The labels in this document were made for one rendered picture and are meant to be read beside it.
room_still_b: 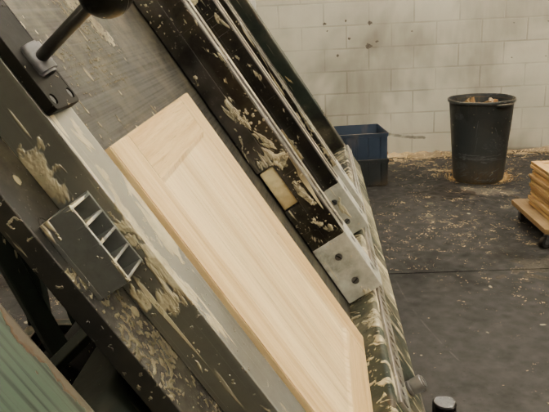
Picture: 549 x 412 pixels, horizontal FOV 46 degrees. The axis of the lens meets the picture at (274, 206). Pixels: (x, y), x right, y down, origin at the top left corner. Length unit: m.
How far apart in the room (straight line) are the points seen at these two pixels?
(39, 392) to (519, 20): 6.07
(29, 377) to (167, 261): 0.23
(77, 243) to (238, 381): 0.18
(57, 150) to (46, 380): 0.23
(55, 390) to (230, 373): 0.24
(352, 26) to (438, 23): 0.76
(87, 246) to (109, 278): 0.03
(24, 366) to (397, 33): 5.78
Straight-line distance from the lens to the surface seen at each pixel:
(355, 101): 6.03
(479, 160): 5.17
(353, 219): 1.50
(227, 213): 0.81
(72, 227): 0.48
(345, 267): 1.18
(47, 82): 0.52
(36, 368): 0.33
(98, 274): 0.49
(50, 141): 0.51
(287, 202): 1.14
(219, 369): 0.55
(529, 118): 6.41
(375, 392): 0.95
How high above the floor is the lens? 1.42
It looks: 18 degrees down
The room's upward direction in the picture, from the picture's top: 3 degrees counter-clockwise
